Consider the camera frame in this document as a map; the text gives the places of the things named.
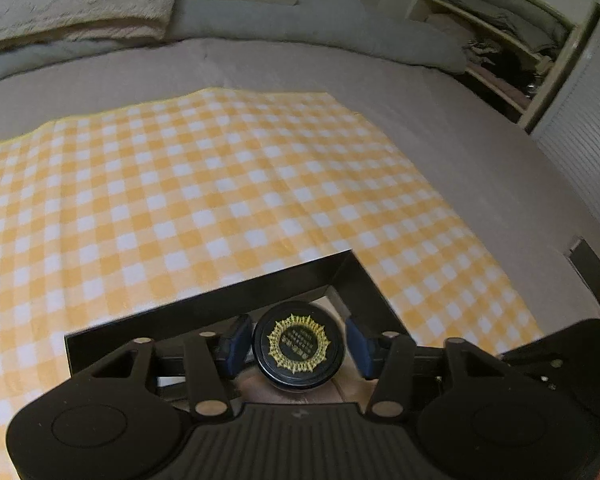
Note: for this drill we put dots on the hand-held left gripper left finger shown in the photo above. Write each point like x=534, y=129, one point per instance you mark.
x=237, y=345

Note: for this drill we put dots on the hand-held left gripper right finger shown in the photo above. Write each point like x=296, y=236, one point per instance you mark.
x=358, y=347

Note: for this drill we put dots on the black cardboard box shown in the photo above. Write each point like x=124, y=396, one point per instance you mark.
x=230, y=302

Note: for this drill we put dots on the black round jar gold emblem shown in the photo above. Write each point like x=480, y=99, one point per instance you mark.
x=300, y=345

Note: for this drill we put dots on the dark flat object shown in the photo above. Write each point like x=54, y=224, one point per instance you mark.
x=589, y=267

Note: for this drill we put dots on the yellow checkered cloth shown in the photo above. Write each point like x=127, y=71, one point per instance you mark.
x=180, y=185

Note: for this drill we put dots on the white slatted door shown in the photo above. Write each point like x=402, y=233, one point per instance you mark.
x=585, y=135

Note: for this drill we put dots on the open wardrobe with clothes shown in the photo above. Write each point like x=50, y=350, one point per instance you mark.
x=500, y=35

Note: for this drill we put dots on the grey duvet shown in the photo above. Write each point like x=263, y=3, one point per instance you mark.
x=305, y=25

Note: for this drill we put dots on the cream fuzzy blanket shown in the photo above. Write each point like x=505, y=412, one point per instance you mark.
x=70, y=0

